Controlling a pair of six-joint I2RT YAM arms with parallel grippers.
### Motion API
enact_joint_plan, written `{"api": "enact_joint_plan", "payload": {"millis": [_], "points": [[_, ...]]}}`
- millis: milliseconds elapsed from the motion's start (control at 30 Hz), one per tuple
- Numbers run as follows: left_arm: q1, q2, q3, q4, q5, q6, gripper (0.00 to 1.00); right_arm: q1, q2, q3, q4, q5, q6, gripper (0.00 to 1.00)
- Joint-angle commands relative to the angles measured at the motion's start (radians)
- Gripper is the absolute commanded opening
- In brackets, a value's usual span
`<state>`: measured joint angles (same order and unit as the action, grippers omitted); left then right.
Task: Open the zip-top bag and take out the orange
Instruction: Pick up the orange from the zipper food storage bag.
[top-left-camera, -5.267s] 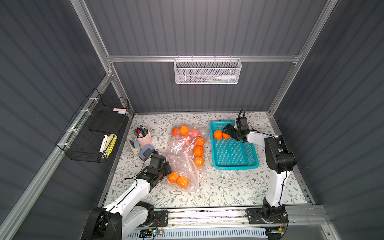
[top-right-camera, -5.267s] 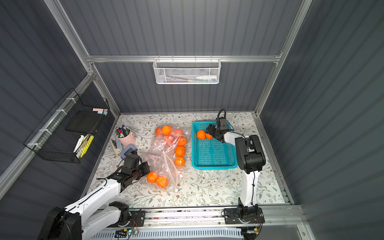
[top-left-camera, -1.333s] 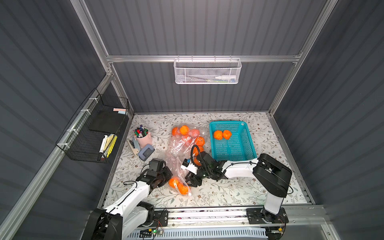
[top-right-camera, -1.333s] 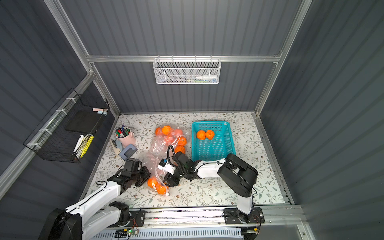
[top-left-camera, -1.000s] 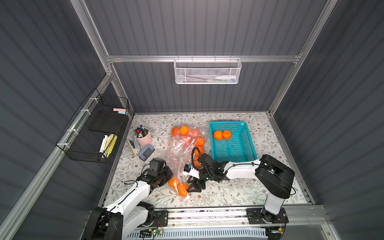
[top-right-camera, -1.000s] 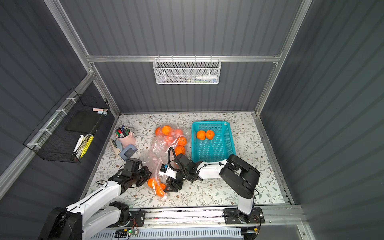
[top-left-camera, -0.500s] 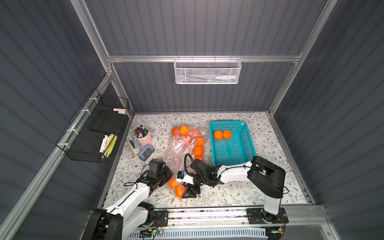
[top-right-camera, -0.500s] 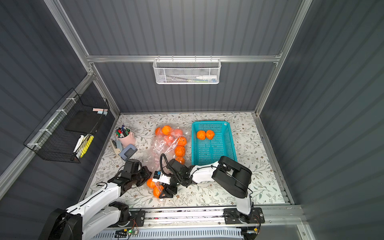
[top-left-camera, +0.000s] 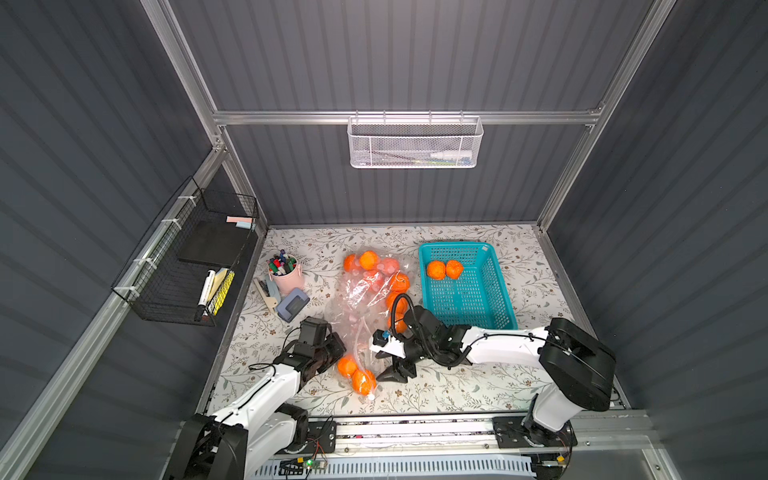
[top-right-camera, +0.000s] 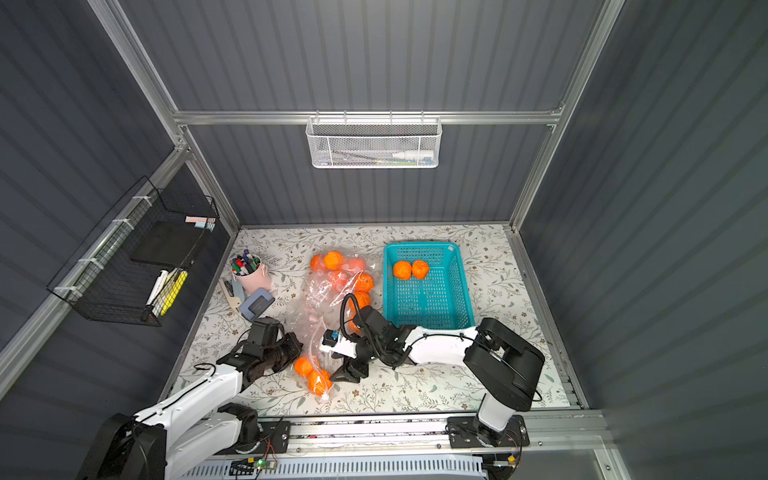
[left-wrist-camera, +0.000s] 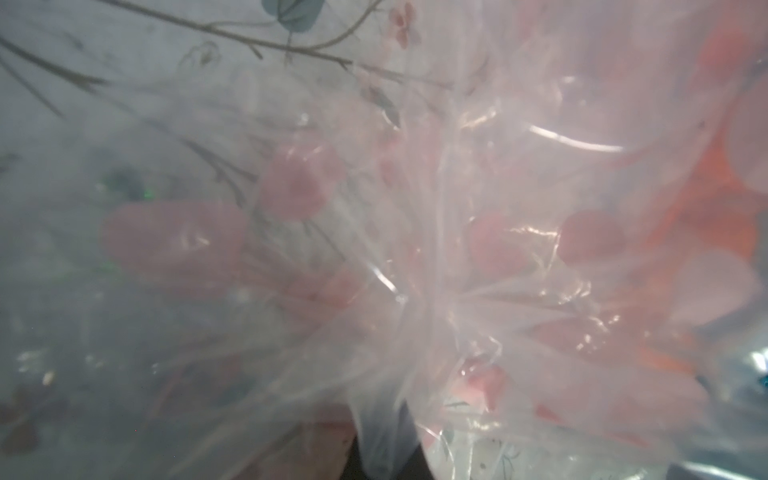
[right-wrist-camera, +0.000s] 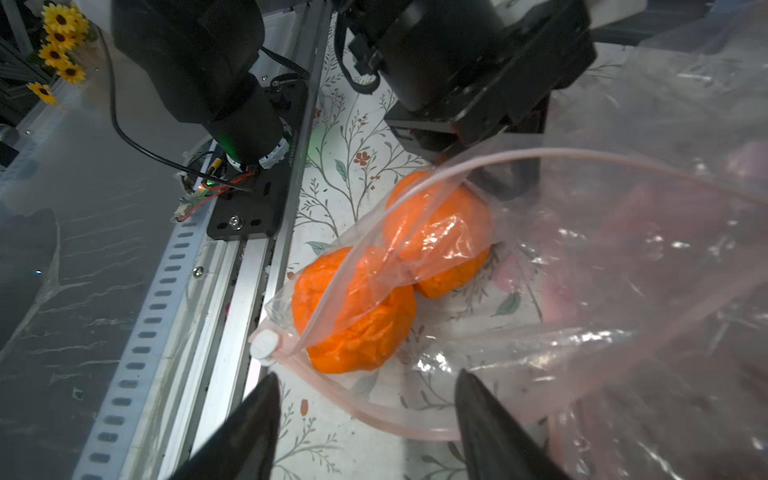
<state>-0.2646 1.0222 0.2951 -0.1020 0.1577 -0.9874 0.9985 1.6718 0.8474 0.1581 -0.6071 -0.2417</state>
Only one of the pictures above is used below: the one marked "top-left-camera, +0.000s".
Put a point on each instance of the pink pen cup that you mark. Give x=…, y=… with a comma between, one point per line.
x=285, y=271

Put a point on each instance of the yellow marker in basket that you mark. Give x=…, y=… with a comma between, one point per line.
x=220, y=287

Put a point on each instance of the clear pink-dotted zip-top bag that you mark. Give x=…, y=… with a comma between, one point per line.
x=358, y=309

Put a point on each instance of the white wire wall basket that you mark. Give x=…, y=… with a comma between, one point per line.
x=414, y=142

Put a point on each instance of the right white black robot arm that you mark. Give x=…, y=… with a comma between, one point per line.
x=580, y=368

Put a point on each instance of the teal plastic basket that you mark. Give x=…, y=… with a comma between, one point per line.
x=478, y=297

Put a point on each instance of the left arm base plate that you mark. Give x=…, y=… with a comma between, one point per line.
x=292, y=437

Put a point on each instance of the black wire wall basket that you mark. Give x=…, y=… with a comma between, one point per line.
x=205, y=230

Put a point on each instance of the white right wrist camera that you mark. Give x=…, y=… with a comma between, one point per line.
x=385, y=343

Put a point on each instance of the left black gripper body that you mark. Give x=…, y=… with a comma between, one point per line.
x=327, y=352

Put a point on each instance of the grey blue small device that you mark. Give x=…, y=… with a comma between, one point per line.
x=292, y=304

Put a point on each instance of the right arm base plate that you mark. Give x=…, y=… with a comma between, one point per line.
x=515, y=431

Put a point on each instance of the extra orange in bag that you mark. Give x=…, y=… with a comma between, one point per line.
x=400, y=326

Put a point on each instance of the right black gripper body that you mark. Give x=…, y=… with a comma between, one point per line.
x=405, y=358

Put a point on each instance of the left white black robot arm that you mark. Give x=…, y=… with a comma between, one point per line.
x=235, y=441

